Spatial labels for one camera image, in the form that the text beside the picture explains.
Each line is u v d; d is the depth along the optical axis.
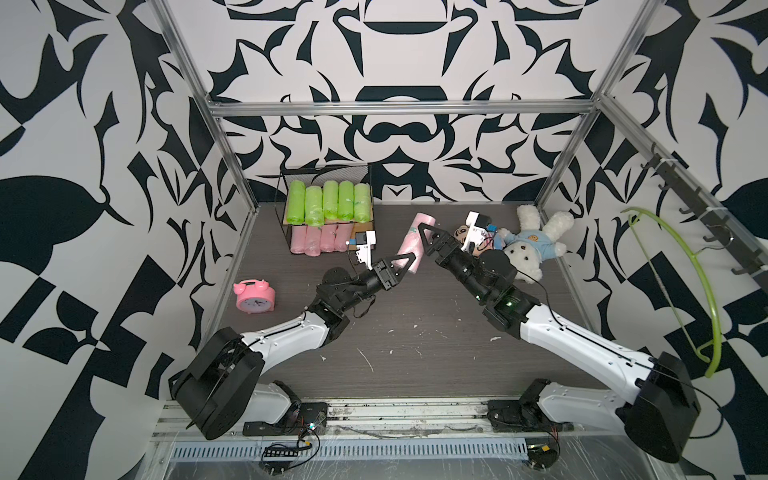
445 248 0.63
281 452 0.73
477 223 0.65
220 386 0.42
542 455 0.71
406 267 0.69
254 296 0.85
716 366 0.58
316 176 1.15
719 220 0.57
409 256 0.69
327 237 1.02
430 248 0.63
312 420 0.73
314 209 0.91
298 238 1.04
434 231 0.66
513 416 0.74
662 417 0.39
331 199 0.94
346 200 0.93
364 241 0.68
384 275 0.65
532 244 0.97
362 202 0.93
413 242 0.70
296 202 0.94
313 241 1.02
